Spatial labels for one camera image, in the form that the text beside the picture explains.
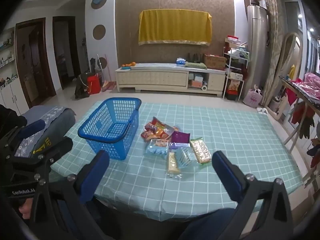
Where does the dark wooden doorway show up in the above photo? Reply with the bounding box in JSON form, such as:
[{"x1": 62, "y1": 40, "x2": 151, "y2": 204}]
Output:
[{"x1": 52, "y1": 16, "x2": 82, "y2": 90}]

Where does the dark wooden door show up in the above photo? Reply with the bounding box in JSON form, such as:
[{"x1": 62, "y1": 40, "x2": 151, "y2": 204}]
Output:
[{"x1": 15, "y1": 17, "x2": 57, "y2": 108}]

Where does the purple snack packet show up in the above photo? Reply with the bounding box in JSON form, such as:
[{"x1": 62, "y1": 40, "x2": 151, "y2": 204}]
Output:
[{"x1": 171, "y1": 131, "x2": 191, "y2": 143}]

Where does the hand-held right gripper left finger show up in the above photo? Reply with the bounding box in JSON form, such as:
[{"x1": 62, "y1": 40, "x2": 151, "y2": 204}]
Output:
[{"x1": 31, "y1": 150, "x2": 110, "y2": 240}]

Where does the patterned curtain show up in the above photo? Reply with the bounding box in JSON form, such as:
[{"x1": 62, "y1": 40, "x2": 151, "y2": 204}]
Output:
[{"x1": 261, "y1": 0, "x2": 285, "y2": 105}]

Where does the person's left hand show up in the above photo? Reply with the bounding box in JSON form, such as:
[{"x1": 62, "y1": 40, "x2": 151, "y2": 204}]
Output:
[{"x1": 18, "y1": 199, "x2": 34, "y2": 214}]

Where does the yellow wafer pack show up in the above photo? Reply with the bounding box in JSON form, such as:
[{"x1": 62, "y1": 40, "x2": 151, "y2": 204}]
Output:
[{"x1": 167, "y1": 151, "x2": 181, "y2": 175}]

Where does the chair with grey-blue cover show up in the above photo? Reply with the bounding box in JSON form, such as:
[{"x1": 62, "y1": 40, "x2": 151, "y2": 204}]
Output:
[{"x1": 15, "y1": 105, "x2": 77, "y2": 160}]

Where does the orange cartoon snack bag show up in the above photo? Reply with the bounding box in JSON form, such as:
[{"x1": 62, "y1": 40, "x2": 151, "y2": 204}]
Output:
[{"x1": 146, "y1": 117, "x2": 173, "y2": 134}]

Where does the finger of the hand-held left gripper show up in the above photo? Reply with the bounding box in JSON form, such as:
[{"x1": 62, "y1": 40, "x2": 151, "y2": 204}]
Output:
[
  {"x1": 4, "y1": 119, "x2": 47, "y2": 159},
  {"x1": 7, "y1": 137, "x2": 74, "y2": 180}
]

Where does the beige TV cabinet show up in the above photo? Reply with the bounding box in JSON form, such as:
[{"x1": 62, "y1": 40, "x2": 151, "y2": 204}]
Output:
[{"x1": 115, "y1": 62, "x2": 227, "y2": 98}]

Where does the arched standing mirror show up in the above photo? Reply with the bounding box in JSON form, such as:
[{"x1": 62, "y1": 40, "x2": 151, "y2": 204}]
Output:
[{"x1": 265, "y1": 32, "x2": 303, "y2": 122}]

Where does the cardboard box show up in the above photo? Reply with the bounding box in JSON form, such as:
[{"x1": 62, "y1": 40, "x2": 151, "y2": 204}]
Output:
[{"x1": 203, "y1": 54, "x2": 227, "y2": 70}]

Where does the white metal rack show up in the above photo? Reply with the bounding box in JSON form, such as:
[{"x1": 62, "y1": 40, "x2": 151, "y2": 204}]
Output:
[{"x1": 223, "y1": 46, "x2": 250, "y2": 100}]

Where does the lavender snack pack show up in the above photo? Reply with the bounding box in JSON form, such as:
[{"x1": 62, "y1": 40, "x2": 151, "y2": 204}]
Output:
[{"x1": 169, "y1": 141, "x2": 190, "y2": 149}]

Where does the black router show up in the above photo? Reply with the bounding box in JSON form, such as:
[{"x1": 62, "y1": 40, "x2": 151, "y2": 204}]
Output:
[{"x1": 186, "y1": 52, "x2": 202, "y2": 63}]

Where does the pink bag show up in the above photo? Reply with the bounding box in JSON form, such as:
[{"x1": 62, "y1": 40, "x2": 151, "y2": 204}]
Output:
[{"x1": 244, "y1": 85, "x2": 263, "y2": 108}]

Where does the yellow cloth cover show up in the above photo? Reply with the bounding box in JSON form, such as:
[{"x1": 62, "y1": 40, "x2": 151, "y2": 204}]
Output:
[{"x1": 138, "y1": 9, "x2": 212, "y2": 46}]

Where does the light blue snack pack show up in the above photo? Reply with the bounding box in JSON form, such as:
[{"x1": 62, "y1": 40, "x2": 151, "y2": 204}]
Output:
[{"x1": 145, "y1": 139, "x2": 169, "y2": 158}]

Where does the red snack bag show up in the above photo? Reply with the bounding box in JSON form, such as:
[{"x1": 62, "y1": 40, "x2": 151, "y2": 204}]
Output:
[{"x1": 141, "y1": 126, "x2": 157, "y2": 140}]

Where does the blue plastic basket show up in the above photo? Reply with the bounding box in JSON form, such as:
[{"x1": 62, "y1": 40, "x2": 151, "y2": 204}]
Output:
[{"x1": 77, "y1": 97, "x2": 142, "y2": 161}]

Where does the green-edged cracker pack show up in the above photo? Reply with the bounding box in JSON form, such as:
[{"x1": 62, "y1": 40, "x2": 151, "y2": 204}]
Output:
[{"x1": 189, "y1": 137, "x2": 212, "y2": 164}]

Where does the pink blanket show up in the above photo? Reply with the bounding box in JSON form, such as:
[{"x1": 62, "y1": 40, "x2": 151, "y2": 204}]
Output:
[{"x1": 304, "y1": 72, "x2": 320, "y2": 90}]

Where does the red yellow gift box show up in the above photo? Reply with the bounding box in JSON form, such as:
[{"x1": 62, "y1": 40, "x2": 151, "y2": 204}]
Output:
[{"x1": 226, "y1": 79, "x2": 244, "y2": 95}]

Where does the standing air conditioner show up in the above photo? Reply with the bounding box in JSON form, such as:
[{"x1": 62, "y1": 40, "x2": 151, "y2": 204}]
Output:
[{"x1": 247, "y1": 4, "x2": 269, "y2": 93}]

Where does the glass sliding door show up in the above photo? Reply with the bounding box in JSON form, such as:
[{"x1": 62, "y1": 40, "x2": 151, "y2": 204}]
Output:
[{"x1": 282, "y1": 0, "x2": 320, "y2": 75}]

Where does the white wall cabinet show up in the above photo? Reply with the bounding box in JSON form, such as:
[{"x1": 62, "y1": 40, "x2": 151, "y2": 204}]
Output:
[{"x1": 0, "y1": 27, "x2": 20, "y2": 115}]

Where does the person's leg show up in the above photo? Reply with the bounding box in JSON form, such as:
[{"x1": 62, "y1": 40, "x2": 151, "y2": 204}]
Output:
[{"x1": 179, "y1": 207, "x2": 238, "y2": 240}]

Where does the clear pale blue snack pack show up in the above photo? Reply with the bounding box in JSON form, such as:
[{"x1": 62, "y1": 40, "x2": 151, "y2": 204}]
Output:
[{"x1": 175, "y1": 147, "x2": 198, "y2": 169}]

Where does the broom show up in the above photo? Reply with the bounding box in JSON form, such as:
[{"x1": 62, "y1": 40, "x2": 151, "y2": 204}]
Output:
[{"x1": 97, "y1": 54, "x2": 116, "y2": 92}]

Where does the black bag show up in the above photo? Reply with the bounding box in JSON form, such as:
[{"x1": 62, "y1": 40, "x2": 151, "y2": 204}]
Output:
[{"x1": 74, "y1": 74, "x2": 91, "y2": 99}]

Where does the wooden clothes rack table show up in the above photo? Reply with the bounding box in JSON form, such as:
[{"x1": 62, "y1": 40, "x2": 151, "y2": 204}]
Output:
[{"x1": 279, "y1": 76, "x2": 320, "y2": 188}]

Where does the green checked tablecloth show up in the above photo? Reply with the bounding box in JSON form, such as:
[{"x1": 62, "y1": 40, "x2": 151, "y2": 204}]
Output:
[{"x1": 49, "y1": 102, "x2": 304, "y2": 222}]

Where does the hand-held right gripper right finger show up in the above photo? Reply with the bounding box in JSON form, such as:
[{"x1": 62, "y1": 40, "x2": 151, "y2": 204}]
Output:
[{"x1": 212, "y1": 151, "x2": 294, "y2": 240}]

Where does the blue round wall plate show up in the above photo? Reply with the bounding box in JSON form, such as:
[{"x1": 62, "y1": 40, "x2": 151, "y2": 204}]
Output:
[{"x1": 91, "y1": 0, "x2": 107, "y2": 10}]

